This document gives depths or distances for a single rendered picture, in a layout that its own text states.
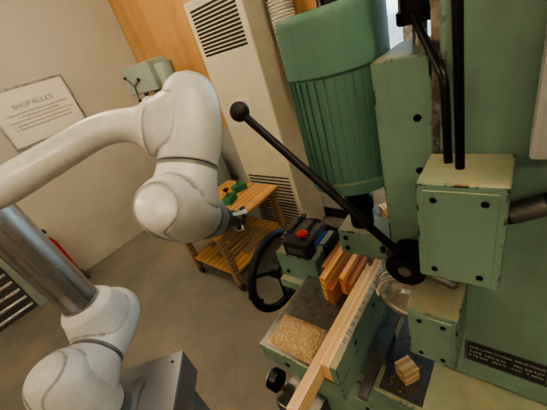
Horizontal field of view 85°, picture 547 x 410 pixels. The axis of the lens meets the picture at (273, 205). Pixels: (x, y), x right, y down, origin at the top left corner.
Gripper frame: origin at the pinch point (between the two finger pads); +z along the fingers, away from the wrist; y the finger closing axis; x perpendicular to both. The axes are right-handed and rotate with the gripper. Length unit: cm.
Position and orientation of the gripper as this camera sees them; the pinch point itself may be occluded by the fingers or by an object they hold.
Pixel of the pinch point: (237, 224)
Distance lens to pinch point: 82.6
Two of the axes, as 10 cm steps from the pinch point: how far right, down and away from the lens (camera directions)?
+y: 9.2, -3.8, -1.0
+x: -3.5, -9.2, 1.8
